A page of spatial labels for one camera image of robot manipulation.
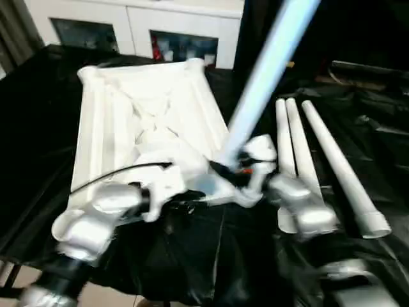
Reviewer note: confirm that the white glass-door cabinet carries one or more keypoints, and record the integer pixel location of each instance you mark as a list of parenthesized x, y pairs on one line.
[(137, 19)]

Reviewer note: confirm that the small tan label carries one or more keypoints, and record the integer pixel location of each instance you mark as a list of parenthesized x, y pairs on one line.
[(290, 64)]

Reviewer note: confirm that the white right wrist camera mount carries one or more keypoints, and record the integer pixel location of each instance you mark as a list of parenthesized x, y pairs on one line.
[(262, 150)]

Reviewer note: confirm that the red bottle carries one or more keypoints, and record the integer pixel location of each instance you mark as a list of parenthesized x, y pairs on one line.
[(156, 48)]

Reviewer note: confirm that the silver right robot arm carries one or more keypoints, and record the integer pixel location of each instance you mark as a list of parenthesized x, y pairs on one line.
[(303, 208)]

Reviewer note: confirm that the long black bar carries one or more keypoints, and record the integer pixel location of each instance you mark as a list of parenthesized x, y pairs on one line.
[(367, 68)]

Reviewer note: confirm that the white plastic table top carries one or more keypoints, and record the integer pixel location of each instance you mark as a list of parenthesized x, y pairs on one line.
[(105, 128)]

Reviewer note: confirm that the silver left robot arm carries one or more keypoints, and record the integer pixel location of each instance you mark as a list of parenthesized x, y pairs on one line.
[(96, 211)]

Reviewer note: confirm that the white plastic table leg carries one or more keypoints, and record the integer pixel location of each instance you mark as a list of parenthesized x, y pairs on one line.
[(302, 144), (271, 64), (283, 144), (338, 160)]

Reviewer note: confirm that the grey curtain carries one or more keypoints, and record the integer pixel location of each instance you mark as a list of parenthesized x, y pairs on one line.
[(12, 32)]

